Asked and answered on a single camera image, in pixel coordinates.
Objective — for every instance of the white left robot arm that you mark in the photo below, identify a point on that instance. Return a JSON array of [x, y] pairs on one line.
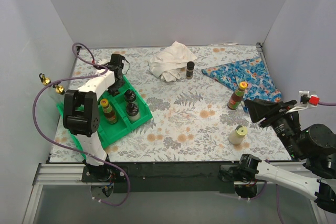
[[81, 113]]

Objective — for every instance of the red chili sauce bottle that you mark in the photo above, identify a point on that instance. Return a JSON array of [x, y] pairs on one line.
[[237, 96], [108, 111]]

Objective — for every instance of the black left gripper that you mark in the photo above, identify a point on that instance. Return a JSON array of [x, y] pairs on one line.
[[115, 87]]

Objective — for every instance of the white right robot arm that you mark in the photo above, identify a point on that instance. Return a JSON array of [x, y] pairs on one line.
[[315, 146]]

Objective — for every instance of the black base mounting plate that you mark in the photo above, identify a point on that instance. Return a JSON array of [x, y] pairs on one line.
[[173, 176]]

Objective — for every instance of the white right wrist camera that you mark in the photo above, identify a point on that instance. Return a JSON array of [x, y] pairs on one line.
[[308, 100]]

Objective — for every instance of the white crumpled cloth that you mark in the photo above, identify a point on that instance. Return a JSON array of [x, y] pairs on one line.
[[167, 64]]

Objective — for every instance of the blue floral cloth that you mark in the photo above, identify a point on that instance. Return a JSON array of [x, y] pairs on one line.
[[248, 79]]

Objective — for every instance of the black-cap white powder bottle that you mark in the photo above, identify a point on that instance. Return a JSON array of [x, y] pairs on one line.
[[133, 112]]

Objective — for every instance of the small black-cap spice jar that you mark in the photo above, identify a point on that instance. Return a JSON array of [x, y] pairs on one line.
[[130, 96]]

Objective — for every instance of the clear gold-spout oil bottle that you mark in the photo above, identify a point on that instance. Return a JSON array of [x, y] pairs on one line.
[[59, 90]]

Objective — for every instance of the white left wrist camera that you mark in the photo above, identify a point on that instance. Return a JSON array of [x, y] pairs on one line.
[[102, 64]]

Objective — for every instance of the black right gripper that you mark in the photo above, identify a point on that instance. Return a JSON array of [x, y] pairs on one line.
[[270, 116]]

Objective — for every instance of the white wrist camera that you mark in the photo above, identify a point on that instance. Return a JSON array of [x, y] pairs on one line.
[[102, 64], [308, 100]]

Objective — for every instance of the black-lid seasoning shaker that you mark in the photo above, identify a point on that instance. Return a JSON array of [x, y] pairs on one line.
[[189, 69]]

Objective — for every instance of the yellow-lid white sauce bottle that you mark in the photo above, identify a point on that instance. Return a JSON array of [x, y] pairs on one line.
[[237, 135]]

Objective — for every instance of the green plastic organizer tray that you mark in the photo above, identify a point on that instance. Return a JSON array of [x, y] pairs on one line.
[[108, 133]]

